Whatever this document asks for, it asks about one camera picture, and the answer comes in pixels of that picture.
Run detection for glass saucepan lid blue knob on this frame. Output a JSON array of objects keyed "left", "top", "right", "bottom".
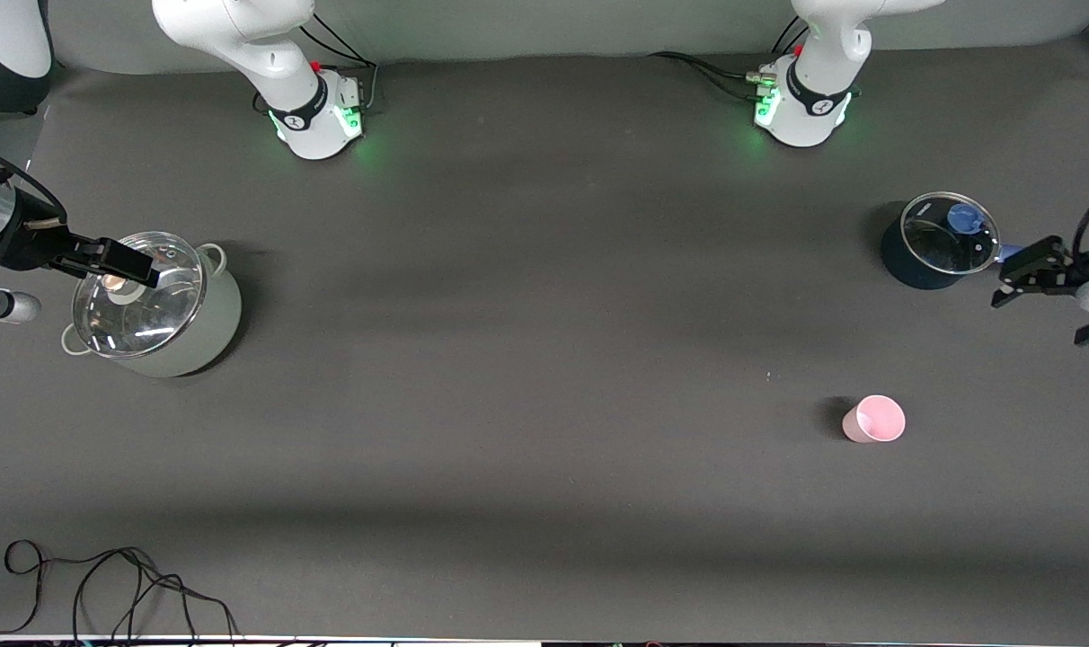
[{"left": 901, "top": 191, "right": 1002, "bottom": 276}]

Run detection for black arm base cables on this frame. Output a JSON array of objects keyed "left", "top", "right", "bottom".
[
  {"left": 295, "top": 11, "right": 380, "bottom": 114},
  {"left": 648, "top": 16, "right": 811, "bottom": 100}
]

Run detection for dark blue saucepan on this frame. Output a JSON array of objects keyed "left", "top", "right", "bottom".
[{"left": 881, "top": 191, "right": 1029, "bottom": 290}]

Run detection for pink plastic cup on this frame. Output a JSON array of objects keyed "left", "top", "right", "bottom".
[{"left": 842, "top": 394, "right": 907, "bottom": 444}]

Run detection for dark grey table cover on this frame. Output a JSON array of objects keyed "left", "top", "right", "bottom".
[{"left": 0, "top": 31, "right": 1089, "bottom": 641}]

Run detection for black left arm base cables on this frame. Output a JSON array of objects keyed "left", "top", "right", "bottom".
[{"left": 648, "top": 16, "right": 811, "bottom": 100}]

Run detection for pale green cooking pot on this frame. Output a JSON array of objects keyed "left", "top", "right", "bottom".
[{"left": 61, "top": 232, "right": 243, "bottom": 378}]

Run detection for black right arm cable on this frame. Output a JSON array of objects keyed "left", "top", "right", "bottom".
[{"left": 0, "top": 139, "right": 66, "bottom": 226}]

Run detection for glass pot lid beige knob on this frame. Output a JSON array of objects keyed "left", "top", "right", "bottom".
[{"left": 71, "top": 232, "right": 207, "bottom": 359}]

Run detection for loose black cable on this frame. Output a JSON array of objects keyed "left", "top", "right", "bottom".
[{"left": 0, "top": 539, "right": 242, "bottom": 644}]

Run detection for black right arm base cables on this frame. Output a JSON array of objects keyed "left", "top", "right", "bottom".
[{"left": 295, "top": 11, "right": 380, "bottom": 114}]

